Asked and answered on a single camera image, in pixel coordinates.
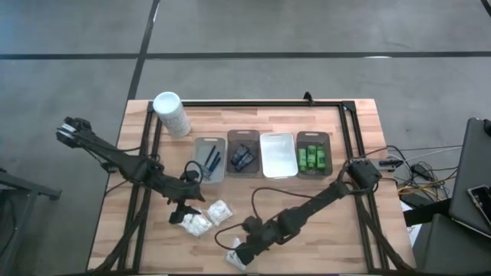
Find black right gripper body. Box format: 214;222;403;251
244;215;281;251

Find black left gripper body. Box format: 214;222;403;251
164;174;206;206

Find clear bag of cotton balls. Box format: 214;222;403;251
206;199;234;227
189;213;213;238
178;212;195;232

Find white printed vanity kit bag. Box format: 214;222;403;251
224;236;247;272

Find blue disposable razor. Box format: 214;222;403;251
209;151;222;174
203;144;217;167
202;156;224;182

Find small green bottle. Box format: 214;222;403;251
297;147;308;173
306;144;318;170
315;146;328;171

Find grey translucent plastic bin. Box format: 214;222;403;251
189;136;228;184

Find white cylindrical canister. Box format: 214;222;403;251
153;90;192;140

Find brown translucent plastic bin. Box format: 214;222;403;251
295;130;334;180
226;129;264;179

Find white plastic bin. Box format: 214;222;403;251
259;131;298;179

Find black power brick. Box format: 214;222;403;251
378;158;404;169

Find white paper sheet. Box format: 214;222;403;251
400;201;423;247

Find grey metal stand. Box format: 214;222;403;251
0;167;63;276

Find black power adapter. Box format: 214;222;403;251
410;163;435;182

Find grey laptop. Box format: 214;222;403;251
448;117;491;239

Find black smartphone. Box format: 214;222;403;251
466;184;491;228

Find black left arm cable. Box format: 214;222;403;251
183;159;205;184

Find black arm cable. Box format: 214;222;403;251
183;159;205;184
213;186;339;251

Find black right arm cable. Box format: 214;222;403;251
213;186;339;251

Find black aluminium table frame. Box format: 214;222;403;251
90;100;415;274

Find yellow cable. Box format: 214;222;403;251
396;179;458;196

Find black floor cable bundle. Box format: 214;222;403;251
383;143;463;200

